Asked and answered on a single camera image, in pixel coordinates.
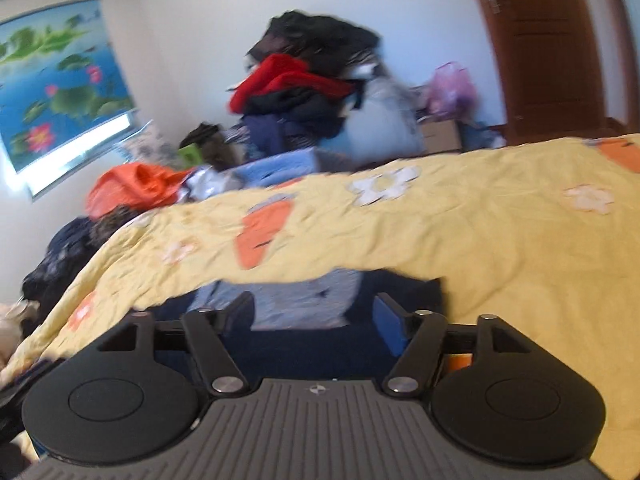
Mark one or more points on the pink plastic bag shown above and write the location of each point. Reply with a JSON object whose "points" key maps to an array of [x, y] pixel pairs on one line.
{"points": [[450, 87]]}

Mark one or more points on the pile of dark and red clothes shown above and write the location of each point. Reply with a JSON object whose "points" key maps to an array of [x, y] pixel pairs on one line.
{"points": [[305, 85]]}

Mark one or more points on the brown wooden door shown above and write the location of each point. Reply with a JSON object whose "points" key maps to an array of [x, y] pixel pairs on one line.
{"points": [[545, 45]]}

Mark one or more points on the lotus pond printed window blind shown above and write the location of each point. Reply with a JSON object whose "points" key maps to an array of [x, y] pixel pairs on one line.
{"points": [[55, 90]]}

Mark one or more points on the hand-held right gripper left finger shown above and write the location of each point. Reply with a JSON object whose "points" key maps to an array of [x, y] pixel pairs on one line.
{"points": [[239, 310]]}

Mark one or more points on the yellow floral bedspread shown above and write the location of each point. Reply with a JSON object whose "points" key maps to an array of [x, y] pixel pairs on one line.
{"points": [[450, 220]]}

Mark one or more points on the light blue folded cloth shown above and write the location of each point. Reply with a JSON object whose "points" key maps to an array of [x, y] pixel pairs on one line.
{"points": [[277, 167]]}

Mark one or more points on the pale blue stuffed bag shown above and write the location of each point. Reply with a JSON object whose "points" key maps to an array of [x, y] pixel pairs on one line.
{"points": [[382, 122]]}

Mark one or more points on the dark patterned clothes heap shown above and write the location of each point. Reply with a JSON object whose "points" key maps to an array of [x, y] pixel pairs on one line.
{"points": [[65, 255]]}

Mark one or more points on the cardboard box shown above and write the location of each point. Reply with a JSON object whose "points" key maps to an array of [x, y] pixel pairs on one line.
{"points": [[440, 135]]}

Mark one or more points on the grey and navy small sweater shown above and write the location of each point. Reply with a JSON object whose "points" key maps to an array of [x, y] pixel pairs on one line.
{"points": [[300, 300]]}

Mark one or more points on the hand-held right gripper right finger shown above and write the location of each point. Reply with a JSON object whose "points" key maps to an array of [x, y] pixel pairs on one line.
{"points": [[392, 327]]}

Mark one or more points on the orange plastic bag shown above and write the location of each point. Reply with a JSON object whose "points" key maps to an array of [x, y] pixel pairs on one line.
{"points": [[132, 187]]}

